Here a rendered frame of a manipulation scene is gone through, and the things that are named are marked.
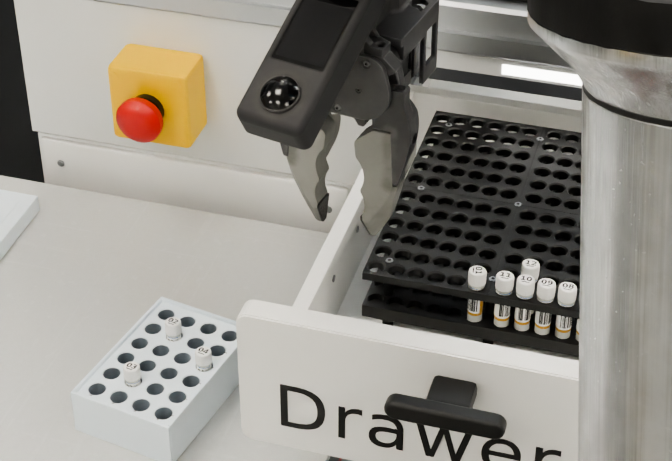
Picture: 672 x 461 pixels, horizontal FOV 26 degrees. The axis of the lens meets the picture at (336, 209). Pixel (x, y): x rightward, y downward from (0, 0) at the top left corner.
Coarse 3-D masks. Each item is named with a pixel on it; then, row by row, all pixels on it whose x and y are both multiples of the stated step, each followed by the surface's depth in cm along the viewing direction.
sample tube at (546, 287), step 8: (544, 280) 98; (552, 280) 98; (544, 288) 97; (552, 288) 97; (544, 296) 98; (552, 296) 98; (536, 312) 99; (536, 320) 99; (544, 320) 99; (536, 328) 100; (544, 328) 99
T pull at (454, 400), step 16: (432, 384) 90; (448, 384) 90; (464, 384) 90; (400, 400) 88; (416, 400) 88; (432, 400) 88; (448, 400) 88; (464, 400) 88; (400, 416) 88; (416, 416) 88; (432, 416) 88; (448, 416) 87; (464, 416) 87; (480, 416) 87; (496, 416) 87; (464, 432) 88; (480, 432) 87; (496, 432) 87
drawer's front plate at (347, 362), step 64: (256, 320) 92; (320, 320) 92; (256, 384) 96; (320, 384) 94; (384, 384) 92; (512, 384) 89; (576, 384) 88; (320, 448) 97; (384, 448) 96; (576, 448) 91
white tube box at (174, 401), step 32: (160, 320) 113; (192, 320) 113; (224, 320) 112; (128, 352) 110; (160, 352) 111; (192, 352) 110; (224, 352) 110; (96, 384) 107; (160, 384) 107; (192, 384) 108; (224, 384) 109; (96, 416) 106; (128, 416) 104; (160, 416) 105; (192, 416) 106; (128, 448) 106; (160, 448) 104
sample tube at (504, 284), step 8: (504, 272) 99; (496, 280) 98; (504, 280) 98; (512, 280) 98; (496, 288) 99; (504, 288) 98; (512, 288) 99; (496, 304) 99; (496, 312) 100; (504, 312) 100; (496, 320) 100; (504, 320) 100
